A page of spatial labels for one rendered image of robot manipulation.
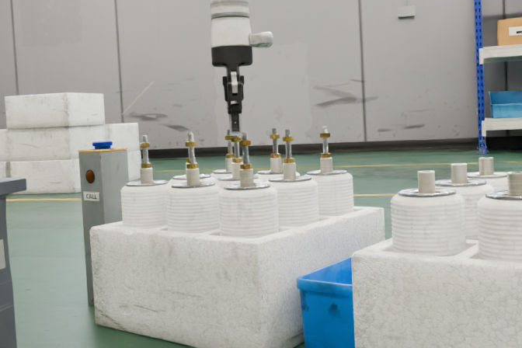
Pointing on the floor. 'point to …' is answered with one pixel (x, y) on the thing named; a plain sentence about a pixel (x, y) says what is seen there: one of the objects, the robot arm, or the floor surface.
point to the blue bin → (328, 306)
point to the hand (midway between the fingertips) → (234, 124)
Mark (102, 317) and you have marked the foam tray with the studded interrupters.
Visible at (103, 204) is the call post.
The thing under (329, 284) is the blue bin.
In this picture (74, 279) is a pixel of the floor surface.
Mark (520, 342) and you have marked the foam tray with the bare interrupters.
